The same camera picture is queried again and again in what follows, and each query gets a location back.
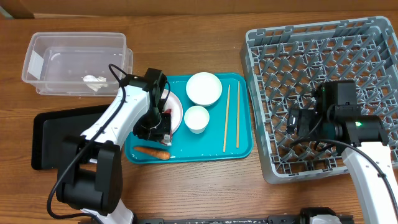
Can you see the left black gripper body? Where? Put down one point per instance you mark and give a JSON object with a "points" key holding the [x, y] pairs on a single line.
{"points": [[152, 125]]}

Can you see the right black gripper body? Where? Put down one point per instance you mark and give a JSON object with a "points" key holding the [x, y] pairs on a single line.
{"points": [[306, 123]]}

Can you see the red snack wrapper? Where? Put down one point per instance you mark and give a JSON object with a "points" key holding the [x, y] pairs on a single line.
{"points": [[166, 127]]}

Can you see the pink round plate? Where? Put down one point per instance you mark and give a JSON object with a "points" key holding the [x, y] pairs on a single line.
{"points": [[174, 106]]}

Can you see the small white cup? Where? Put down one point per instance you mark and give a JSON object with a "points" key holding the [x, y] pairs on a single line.
{"points": [[197, 118]]}

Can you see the large white bowl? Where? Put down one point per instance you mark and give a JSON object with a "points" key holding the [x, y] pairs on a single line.
{"points": [[204, 88]]}

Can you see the white tissue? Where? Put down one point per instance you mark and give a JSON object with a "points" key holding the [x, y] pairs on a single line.
{"points": [[95, 83]]}

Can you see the wooden chopstick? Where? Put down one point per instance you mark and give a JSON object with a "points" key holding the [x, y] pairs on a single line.
{"points": [[226, 120], [238, 115]]}

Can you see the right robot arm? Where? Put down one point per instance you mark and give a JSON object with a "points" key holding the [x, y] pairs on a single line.
{"points": [[361, 141]]}

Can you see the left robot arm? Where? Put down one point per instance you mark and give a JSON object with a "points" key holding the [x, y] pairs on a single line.
{"points": [[90, 178]]}

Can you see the grey dishwasher rack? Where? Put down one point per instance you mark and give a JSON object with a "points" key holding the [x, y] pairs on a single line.
{"points": [[283, 65]]}

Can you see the orange carrot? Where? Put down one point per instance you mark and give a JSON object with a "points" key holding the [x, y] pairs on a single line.
{"points": [[156, 153]]}

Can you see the teal serving tray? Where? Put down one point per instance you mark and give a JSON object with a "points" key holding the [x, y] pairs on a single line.
{"points": [[208, 145]]}

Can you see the clear plastic bin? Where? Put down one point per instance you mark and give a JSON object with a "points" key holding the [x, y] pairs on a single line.
{"points": [[56, 62]]}

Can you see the black plastic tray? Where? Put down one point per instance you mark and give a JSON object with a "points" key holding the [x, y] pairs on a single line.
{"points": [[50, 128]]}

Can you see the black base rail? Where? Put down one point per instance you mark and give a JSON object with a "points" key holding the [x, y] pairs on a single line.
{"points": [[306, 216]]}

